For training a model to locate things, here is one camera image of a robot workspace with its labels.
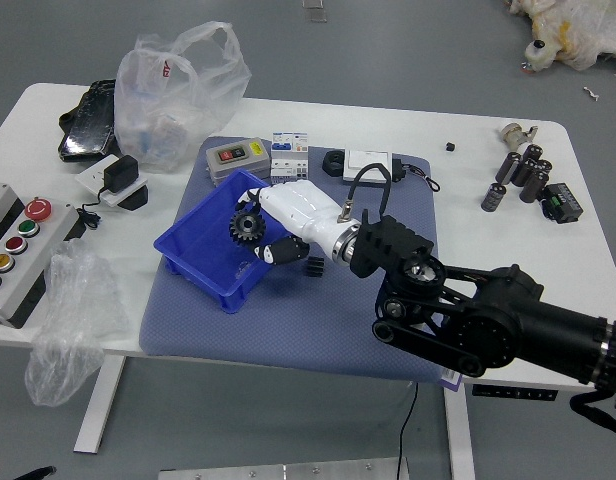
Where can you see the dark cylindrical capacitor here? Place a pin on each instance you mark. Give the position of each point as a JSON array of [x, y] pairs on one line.
[[508, 167], [534, 186], [533, 151], [524, 172], [493, 197], [544, 165]]

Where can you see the black terminal module, green parts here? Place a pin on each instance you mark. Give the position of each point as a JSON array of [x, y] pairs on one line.
[[563, 202]]

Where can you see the plastic-wrapped plush toy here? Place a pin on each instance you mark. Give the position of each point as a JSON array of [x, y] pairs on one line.
[[578, 30]]

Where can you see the silver metal plate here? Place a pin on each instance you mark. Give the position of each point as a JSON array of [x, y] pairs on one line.
[[283, 471]]

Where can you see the purple mat tag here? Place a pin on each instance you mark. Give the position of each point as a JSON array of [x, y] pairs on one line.
[[452, 379]]

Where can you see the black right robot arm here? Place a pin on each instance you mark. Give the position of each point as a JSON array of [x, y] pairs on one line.
[[488, 325]]

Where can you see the white circuit breaker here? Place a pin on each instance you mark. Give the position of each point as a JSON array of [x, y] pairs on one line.
[[288, 157]]

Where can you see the black table control panel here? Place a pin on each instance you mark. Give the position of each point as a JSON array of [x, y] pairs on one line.
[[513, 393]]

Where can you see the black base block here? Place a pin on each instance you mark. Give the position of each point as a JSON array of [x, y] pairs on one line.
[[137, 199]]

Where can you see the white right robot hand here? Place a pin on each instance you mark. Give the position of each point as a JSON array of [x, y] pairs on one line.
[[293, 207]]

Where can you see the black keyboard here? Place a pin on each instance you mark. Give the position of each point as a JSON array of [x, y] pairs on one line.
[[88, 125]]

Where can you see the white socket plate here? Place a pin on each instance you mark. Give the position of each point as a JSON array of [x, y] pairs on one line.
[[90, 177]]

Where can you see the small clear floor item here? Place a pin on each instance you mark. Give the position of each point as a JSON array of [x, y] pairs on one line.
[[314, 11]]

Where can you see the grey control box, coloured buttons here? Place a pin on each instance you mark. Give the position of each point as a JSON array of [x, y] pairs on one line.
[[18, 260]]

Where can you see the beige metal connector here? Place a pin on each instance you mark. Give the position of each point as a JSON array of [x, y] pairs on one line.
[[513, 134]]

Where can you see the grey push-button switch box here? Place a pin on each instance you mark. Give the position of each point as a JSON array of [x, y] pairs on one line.
[[233, 156]]

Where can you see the small black electronic module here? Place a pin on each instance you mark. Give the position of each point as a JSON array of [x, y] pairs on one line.
[[399, 171]]

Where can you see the clear crumpled plastic bag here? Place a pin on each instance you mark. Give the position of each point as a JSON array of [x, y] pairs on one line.
[[73, 310]]

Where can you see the black hex nut block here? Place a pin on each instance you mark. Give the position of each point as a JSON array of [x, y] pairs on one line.
[[333, 163]]

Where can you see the big black gear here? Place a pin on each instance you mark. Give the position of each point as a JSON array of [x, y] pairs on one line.
[[247, 227]]

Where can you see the white wall switch panel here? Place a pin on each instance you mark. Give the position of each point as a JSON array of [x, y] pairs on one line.
[[368, 159]]

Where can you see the blue plastic box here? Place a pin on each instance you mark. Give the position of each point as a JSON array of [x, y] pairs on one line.
[[198, 245]]

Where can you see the blue-grey mat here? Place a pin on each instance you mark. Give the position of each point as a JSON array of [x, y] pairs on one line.
[[298, 325]]

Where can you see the white paper scrap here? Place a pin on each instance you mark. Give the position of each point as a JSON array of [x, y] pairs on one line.
[[591, 93]]

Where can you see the white table leg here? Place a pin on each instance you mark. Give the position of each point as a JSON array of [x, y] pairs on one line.
[[100, 405], [459, 435]]

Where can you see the black power adapter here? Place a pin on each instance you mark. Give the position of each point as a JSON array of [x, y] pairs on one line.
[[120, 172]]

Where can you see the white translucent plastic bag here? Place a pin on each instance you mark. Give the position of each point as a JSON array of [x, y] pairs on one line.
[[158, 115]]

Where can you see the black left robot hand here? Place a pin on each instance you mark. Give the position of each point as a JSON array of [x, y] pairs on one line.
[[33, 473]]

